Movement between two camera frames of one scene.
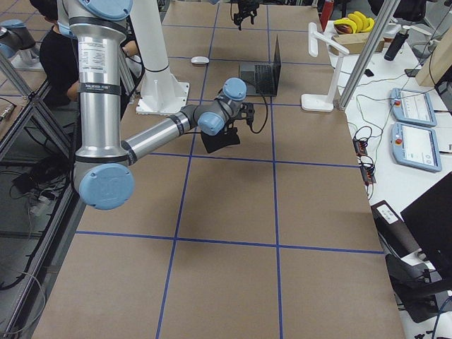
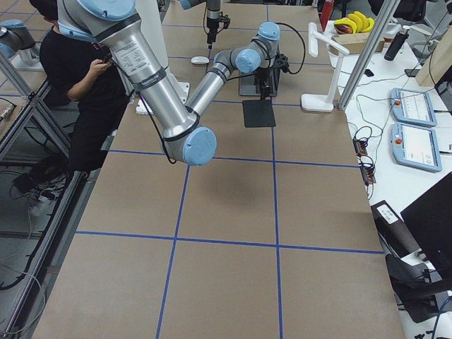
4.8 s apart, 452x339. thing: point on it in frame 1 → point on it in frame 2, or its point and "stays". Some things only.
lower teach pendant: (415, 147) stays
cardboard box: (355, 43) stays
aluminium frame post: (385, 14) stays
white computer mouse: (200, 60) stays
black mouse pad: (228, 136) → (258, 114)
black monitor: (429, 221) stays
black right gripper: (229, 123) → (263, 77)
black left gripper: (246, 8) → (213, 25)
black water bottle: (396, 44) stays
